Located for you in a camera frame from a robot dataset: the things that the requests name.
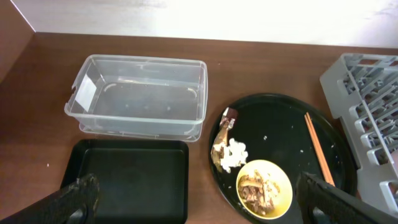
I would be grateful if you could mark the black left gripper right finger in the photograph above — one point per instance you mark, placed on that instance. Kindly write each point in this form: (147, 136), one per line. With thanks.
(312, 192)

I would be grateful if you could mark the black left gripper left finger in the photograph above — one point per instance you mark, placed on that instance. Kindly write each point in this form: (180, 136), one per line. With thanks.
(77, 202)

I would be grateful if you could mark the wooden chopstick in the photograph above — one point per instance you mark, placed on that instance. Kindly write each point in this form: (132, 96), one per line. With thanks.
(320, 149)
(317, 152)

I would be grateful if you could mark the grey plastic dishwasher rack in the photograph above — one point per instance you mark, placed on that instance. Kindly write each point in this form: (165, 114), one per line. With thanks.
(361, 91)

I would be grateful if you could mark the yellow bowl with food scraps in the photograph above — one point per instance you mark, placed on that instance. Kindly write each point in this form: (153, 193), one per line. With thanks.
(264, 190)

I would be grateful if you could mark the black rectangular tray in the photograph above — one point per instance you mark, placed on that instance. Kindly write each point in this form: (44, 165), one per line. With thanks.
(139, 181)

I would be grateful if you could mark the round black serving tray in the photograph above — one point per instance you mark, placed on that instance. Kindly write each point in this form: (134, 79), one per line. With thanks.
(273, 128)

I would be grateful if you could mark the crumpled white tissue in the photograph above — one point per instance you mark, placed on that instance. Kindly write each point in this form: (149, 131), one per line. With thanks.
(234, 155)

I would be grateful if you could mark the clear plastic bin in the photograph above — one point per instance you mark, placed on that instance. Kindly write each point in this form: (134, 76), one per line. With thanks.
(140, 97)

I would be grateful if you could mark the gold brown snack wrapper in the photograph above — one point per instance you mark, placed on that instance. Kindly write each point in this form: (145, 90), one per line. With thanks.
(221, 140)

